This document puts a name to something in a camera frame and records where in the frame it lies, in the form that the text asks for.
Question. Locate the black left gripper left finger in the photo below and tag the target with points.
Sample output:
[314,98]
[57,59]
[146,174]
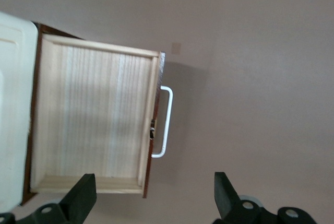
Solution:
[78,198]

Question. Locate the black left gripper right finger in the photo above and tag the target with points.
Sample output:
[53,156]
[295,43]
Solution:
[227,198]

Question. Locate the dark brown wooden drawer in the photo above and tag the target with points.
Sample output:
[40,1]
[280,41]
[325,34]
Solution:
[91,109]

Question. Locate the small metal drawer latch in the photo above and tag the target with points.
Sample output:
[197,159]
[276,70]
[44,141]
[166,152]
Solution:
[152,129]

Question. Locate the white cabinet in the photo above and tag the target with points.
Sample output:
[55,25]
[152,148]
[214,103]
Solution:
[13,104]

